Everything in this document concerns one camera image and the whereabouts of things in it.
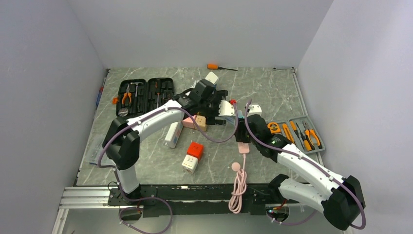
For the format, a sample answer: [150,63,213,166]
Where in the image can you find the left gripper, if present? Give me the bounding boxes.
[199,91,228,124]

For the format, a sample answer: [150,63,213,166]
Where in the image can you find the pink power strip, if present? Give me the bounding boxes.
[238,142,250,155]

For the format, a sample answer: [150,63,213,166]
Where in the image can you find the beige cube socket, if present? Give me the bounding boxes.
[195,115,207,132]

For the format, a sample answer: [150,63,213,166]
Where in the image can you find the pink cube socket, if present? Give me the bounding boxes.
[182,117,195,129]

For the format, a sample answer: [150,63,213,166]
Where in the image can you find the white long power strip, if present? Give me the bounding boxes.
[165,121,183,148]

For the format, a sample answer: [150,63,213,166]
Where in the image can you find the grey tool tray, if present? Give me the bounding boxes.
[267,115,325,153]

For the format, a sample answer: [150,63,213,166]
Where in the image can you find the red cube socket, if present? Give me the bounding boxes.
[187,142,204,160]

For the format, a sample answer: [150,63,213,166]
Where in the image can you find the white cube socket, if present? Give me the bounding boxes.
[182,155,199,174]

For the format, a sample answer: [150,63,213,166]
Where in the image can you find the black tool case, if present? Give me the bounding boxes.
[113,78,174,118]

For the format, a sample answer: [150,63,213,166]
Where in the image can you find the pink cable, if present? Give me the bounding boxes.
[228,153,248,215]

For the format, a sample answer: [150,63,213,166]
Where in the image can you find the clear plastic screw box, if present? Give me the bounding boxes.
[85,136,105,165]

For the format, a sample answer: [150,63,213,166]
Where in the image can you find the light blue power strip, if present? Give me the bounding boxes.
[225,116,238,126]

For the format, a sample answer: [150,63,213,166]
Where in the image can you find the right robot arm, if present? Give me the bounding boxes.
[234,114,366,231]

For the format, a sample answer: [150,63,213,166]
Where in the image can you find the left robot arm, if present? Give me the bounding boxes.
[101,79,228,205]

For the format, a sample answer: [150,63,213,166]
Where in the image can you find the white charger plug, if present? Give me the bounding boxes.
[205,72,218,84]

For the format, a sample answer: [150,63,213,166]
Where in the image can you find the orange tape measure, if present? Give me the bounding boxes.
[267,122,281,134]

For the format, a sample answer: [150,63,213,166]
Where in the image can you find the orange utility knife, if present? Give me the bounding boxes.
[282,123,296,144]

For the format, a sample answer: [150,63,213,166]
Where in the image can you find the orange pliers in tray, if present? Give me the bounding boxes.
[302,120,322,150]

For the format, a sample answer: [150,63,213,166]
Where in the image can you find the orange pliers in case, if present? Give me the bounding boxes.
[121,84,131,106]

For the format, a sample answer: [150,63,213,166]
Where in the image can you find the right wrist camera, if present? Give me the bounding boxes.
[247,104,262,117]

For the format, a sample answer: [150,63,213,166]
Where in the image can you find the orange handled screwdriver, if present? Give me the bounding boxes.
[207,64,238,71]

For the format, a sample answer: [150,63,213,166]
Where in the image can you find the blue pen at wall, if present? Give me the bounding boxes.
[95,78,106,108]

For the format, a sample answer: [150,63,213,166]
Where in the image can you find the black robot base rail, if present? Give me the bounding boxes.
[108,183,288,217]

